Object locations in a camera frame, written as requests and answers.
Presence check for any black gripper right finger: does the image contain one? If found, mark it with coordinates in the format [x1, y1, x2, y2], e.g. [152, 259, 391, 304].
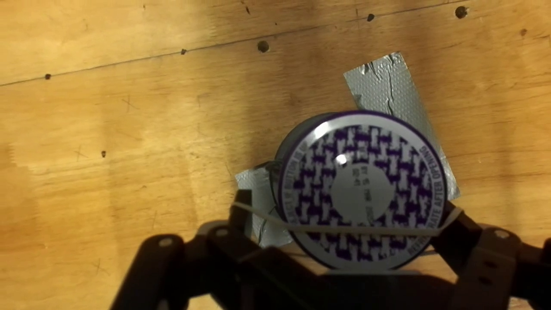
[429, 204, 551, 310]

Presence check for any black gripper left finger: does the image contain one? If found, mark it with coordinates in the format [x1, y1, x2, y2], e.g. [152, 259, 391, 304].
[111, 201, 352, 310]

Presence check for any black cup purple patterned lid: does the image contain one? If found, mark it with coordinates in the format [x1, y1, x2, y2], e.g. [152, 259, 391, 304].
[269, 108, 450, 271]

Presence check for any small grey duct tape piece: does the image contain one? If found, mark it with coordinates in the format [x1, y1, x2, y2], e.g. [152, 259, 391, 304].
[235, 163, 293, 249]

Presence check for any large grey duct tape piece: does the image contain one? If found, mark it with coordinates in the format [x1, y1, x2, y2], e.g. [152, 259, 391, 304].
[343, 51, 462, 202]

